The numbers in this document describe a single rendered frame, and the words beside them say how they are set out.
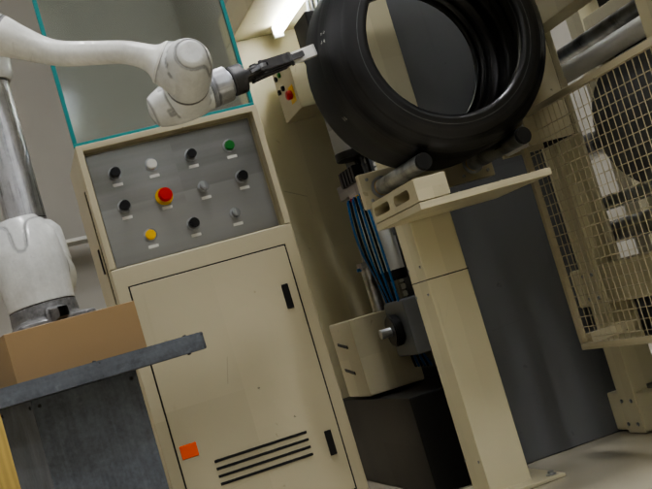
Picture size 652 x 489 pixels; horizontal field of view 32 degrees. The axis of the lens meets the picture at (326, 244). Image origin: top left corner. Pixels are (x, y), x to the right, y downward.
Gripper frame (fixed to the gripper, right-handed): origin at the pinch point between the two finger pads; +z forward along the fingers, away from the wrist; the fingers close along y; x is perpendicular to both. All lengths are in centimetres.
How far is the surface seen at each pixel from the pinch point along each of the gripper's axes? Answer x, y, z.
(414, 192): 43.3, -8.6, 8.7
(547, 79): 28, 21, 72
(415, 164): 37.1, -9.0, 11.9
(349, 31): 1.2, -12.3, 9.1
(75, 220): -88, 810, 14
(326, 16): -5.1, -7.5, 7.0
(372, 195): 38.2, 25.1, 10.5
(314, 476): 105, 56, -30
